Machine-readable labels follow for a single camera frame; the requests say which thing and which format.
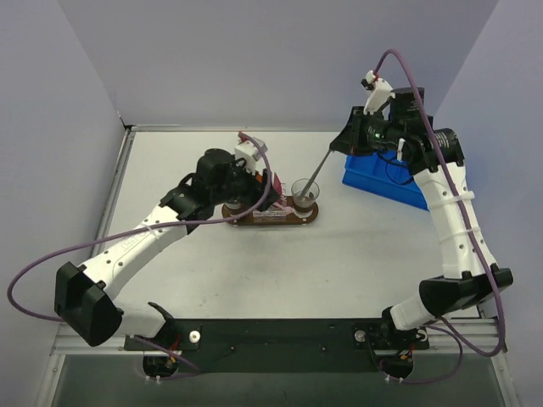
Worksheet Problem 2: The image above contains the magenta toothpaste tube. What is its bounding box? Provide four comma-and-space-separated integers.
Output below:
272, 173, 283, 195

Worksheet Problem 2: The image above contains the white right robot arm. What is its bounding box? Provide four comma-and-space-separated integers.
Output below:
330, 83, 513, 331

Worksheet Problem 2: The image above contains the brown oval wooden tray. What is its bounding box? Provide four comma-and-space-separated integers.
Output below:
227, 196, 319, 227

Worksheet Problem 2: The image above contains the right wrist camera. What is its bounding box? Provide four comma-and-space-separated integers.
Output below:
361, 70, 395, 115

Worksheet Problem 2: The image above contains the pink toothbrush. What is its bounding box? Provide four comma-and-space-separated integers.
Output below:
273, 203, 295, 215

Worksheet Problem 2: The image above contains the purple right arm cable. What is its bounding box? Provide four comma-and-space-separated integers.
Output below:
372, 49, 508, 385

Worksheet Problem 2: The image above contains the clear textured toothbrush holder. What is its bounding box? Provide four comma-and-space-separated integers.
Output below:
253, 182, 288, 222

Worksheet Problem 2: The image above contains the blue plastic bin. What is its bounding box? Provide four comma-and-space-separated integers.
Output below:
342, 152, 428, 210

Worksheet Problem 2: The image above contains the dark glass cup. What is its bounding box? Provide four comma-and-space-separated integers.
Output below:
224, 202, 245, 217
291, 178, 320, 218

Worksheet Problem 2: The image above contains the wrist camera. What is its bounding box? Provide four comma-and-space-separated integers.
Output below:
234, 131, 267, 175
361, 70, 395, 115

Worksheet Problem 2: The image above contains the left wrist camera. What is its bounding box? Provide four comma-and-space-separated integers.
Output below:
234, 131, 267, 175

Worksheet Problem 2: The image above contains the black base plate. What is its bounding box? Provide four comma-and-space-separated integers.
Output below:
124, 318, 429, 376

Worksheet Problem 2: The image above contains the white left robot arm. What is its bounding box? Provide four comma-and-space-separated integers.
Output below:
54, 141, 279, 349

